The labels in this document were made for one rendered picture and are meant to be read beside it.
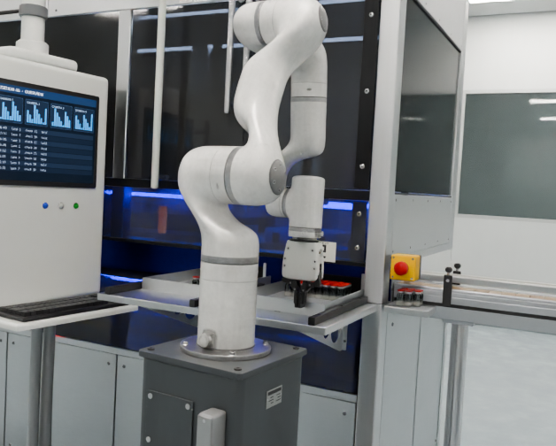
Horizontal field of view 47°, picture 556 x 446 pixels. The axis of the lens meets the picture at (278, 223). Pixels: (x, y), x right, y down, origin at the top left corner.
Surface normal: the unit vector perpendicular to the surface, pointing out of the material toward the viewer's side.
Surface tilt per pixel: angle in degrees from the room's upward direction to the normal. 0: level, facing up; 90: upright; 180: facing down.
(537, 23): 90
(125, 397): 90
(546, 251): 90
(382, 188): 90
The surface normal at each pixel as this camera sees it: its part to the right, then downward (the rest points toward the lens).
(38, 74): 0.84, 0.07
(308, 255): -0.33, 0.00
